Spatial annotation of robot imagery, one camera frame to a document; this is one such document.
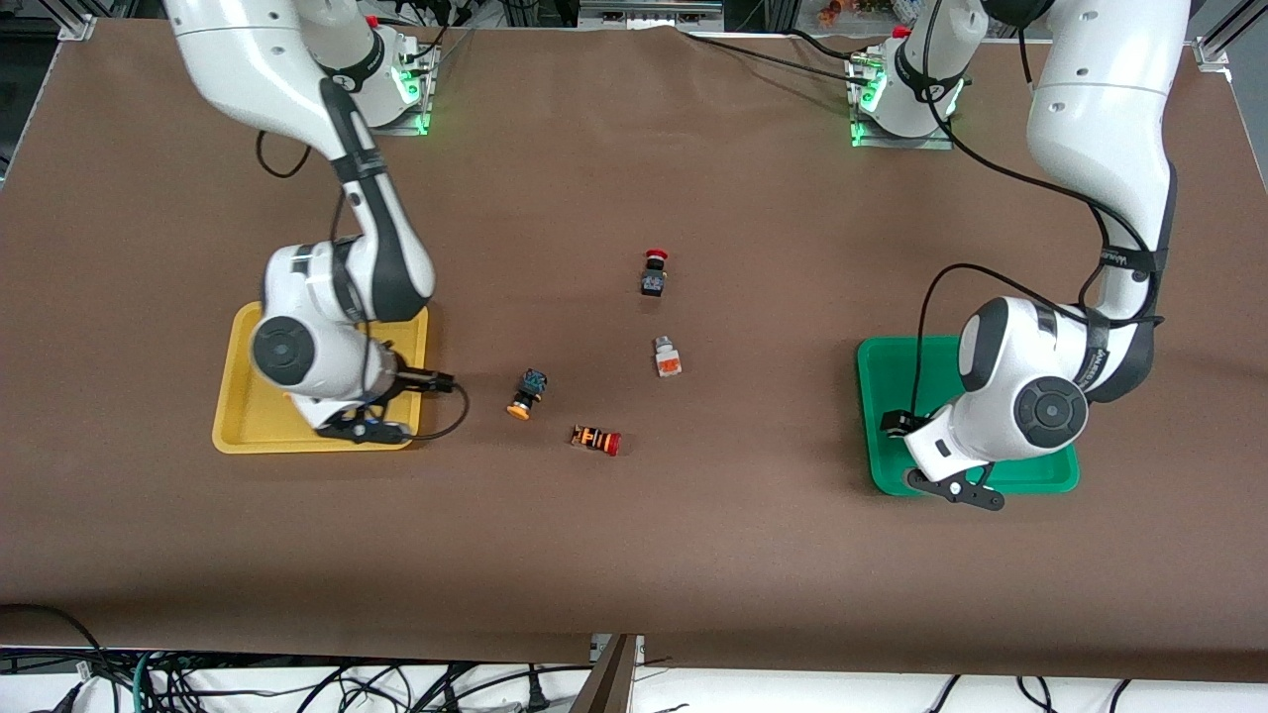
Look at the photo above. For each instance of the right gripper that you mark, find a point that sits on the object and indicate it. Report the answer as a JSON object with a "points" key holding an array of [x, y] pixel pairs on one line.
{"points": [[409, 380]]}

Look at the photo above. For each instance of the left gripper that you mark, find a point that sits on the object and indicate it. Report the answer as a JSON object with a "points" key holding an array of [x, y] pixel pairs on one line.
{"points": [[898, 423]]}

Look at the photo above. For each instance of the green button white orange body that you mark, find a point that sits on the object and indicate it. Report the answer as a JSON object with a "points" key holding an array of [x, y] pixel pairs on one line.
{"points": [[667, 358]]}

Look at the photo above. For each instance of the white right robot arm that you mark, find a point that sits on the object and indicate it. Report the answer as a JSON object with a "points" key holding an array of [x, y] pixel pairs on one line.
{"points": [[248, 59]]}

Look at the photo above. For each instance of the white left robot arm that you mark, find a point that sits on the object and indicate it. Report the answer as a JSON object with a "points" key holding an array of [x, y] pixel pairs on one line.
{"points": [[1100, 119]]}

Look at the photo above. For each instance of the green plastic tray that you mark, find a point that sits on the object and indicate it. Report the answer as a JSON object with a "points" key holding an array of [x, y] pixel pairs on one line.
{"points": [[892, 376]]}

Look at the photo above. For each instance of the yellow push button black body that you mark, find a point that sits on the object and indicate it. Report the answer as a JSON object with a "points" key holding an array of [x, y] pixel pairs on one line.
{"points": [[532, 384]]}

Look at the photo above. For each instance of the red button orange striped body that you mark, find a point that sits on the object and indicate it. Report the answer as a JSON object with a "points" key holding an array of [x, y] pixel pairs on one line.
{"points": [[594, 439]]}

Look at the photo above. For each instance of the yellow plastic tray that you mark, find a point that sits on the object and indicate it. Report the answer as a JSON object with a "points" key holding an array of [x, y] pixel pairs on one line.
{"points": [[233, 416]]}

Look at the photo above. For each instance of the red mushroom button black body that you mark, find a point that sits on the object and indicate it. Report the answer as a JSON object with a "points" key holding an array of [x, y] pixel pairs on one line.
{"points": [[653, 282]]}

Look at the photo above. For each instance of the table cover sheet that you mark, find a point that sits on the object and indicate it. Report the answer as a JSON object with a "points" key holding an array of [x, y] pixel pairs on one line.
{"points": [[634, 555]]}

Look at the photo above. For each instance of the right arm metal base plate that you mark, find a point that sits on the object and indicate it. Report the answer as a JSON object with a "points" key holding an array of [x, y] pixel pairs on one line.
{"points": [[411, 124]]}

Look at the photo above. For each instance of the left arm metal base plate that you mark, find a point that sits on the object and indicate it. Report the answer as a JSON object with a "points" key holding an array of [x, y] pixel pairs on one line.
{"points": [[892, 142]]}

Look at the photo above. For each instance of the aluminium frame post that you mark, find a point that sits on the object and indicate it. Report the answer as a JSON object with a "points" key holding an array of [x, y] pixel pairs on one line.
{"points": [[614, 683]]}

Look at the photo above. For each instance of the metal table corner bracket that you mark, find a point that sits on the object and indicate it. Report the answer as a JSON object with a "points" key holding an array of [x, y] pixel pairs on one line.
{"points": [[77, 27], [1214, 52]]}

